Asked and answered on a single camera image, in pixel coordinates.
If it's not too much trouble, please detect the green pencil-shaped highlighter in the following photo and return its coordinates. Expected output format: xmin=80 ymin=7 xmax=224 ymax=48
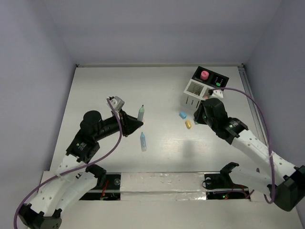
xmin=137 ymin=105 xmax=145 ymax=122

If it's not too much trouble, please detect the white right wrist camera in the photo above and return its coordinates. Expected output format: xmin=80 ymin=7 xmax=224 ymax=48
xmin=208 ymin=89 xmax=224 ymax=99

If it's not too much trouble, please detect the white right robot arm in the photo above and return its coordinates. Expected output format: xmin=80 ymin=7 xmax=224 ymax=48
xmin=194 ymin=98 xmax=305 ymax=212

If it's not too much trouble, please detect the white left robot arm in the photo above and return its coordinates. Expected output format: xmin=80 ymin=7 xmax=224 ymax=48
xmin=13 ymin=109 xmax=143 ymax=229

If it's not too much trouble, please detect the blue pencil-shaped highlighter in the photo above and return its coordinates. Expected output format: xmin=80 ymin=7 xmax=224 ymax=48
xmin=140 ymin=132 xmax=147 ymax=152

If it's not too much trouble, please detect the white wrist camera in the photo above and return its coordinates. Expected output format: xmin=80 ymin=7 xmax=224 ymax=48
xmin=208 ymin=89 xmax=224 ymax=99
xmin=107 ymin=96 xmax=125 ymax=112

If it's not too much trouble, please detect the blue small eraser cap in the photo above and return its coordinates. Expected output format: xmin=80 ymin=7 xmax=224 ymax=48
xmin=179 ymin=111 xmax=187 ymax=119

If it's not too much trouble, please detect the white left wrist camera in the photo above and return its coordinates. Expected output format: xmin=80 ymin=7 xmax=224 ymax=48
xmin=107 ymin=96 xmax=125 ymax=112

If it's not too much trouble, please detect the white front platform board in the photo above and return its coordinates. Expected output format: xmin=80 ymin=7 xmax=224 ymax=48
xmin=28 ymin=168 xmax=300 ymax=229

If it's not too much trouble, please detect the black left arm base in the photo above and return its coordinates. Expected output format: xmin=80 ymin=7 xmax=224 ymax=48
xmin=80 ymin=173 xmax=121 ymax=201

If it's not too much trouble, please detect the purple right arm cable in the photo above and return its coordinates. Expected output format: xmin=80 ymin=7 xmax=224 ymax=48
xmin=213 ymin=87 xmax=277 ymax=205

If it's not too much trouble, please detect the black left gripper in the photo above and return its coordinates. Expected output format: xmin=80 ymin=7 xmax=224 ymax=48
xmin=94 ymin=108 xmax=143 ymax=141

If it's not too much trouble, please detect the yellow small eraser cap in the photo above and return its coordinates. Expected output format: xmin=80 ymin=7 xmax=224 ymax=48
xmin=185 ymin=120 xmax=192 ymax=129

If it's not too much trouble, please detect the pink tape roll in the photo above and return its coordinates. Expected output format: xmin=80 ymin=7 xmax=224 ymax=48
xmin=200 ymin=70 xmax=210 ymax=81

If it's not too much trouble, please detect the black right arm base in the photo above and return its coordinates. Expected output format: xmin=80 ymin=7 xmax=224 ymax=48
xmin=202 ymin=162 xmax=250 ymax=200

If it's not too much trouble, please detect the white black desk organizer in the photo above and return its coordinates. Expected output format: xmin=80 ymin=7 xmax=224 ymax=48
xmin=181 ymin=66 xmax=229 ymax=111

